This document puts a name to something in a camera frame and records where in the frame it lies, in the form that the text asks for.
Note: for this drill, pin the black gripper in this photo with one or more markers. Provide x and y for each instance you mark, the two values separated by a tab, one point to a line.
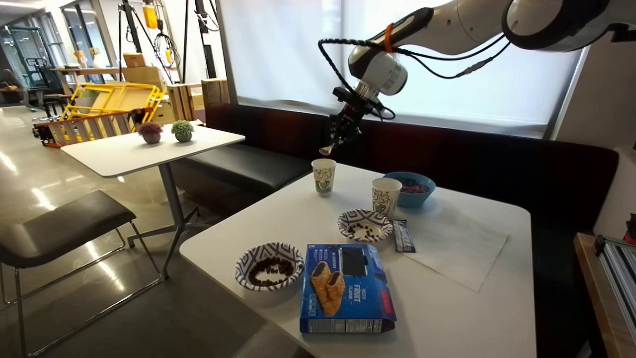
344	124

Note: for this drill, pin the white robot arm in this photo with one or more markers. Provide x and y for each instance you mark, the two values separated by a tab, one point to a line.
458	30

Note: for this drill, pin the far paper cup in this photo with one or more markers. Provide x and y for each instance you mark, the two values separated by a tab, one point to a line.
322	171

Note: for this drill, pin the paper cup near bowl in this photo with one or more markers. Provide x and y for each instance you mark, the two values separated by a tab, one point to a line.
384	195

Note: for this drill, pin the blue bowl of candies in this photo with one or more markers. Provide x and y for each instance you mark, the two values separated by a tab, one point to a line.
416	187

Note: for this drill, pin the patterned paper plate near cup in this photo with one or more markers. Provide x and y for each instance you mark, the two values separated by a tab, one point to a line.
364	225

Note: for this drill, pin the white window curtain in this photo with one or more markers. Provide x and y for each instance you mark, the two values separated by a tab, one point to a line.
287	54

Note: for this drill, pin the patterned paper plate far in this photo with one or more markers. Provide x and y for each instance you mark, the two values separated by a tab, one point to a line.
269	267

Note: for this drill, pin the green potted plant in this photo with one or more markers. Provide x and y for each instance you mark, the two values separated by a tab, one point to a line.
183	132

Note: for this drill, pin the blue snack box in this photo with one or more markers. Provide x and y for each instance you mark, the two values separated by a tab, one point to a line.
346	291

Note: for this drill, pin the translucent white table mat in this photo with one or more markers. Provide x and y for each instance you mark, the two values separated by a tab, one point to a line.
458	241

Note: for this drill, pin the black bench seat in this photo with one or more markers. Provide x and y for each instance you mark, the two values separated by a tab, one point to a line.
563	185

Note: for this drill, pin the yellow cart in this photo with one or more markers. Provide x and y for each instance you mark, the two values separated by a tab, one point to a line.
98	112

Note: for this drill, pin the grey metal chair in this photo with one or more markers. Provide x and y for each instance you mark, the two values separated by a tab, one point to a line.
52	235

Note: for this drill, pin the wooden shelf edge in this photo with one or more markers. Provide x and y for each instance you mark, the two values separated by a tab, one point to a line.
607	327

